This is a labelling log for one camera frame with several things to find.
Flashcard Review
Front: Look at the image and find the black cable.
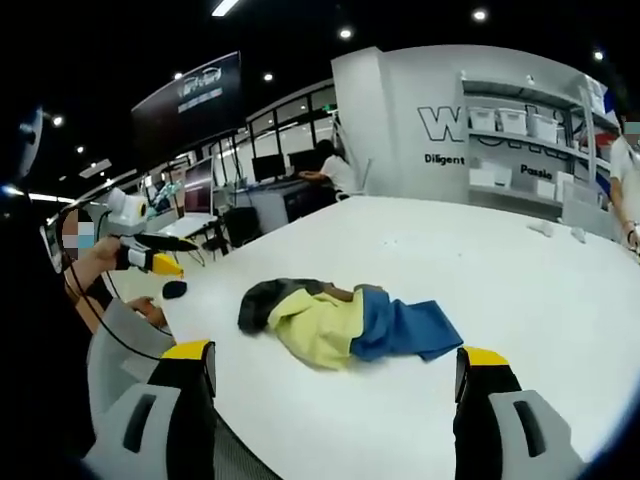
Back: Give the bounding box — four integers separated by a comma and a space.
63, 259, 177, 362

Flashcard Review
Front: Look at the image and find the large dark hanging screen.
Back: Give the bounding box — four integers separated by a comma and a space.
130, 49, 243, 169

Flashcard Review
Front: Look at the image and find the white storage box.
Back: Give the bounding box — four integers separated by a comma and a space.
529, 113, 560, 144
499, 108, 530, 137
468, 106, 500, 134

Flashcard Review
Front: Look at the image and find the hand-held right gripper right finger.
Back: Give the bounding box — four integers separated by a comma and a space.
452, 345, 587, 480

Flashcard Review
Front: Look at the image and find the black computer monitor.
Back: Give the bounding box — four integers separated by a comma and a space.
250, 153, 287, 183
287, 149, 322, 177

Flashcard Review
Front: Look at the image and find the person's left hand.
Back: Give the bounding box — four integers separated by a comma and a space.
78, 236, 122, 281

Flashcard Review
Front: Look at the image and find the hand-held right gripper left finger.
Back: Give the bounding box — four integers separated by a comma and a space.
82, 339, 219, 480

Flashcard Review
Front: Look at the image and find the yellow blue black garment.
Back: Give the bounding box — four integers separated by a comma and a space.
236, 278, 465, 372

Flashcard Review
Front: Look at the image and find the grey metal shelving unit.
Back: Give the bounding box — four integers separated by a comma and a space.
458, 73, 619, 214

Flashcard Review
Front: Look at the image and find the white flat box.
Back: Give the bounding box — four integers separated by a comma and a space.
468, 166, 514, 189

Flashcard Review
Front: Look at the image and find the operator person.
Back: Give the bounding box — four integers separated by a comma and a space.
0, 189, 104, 474

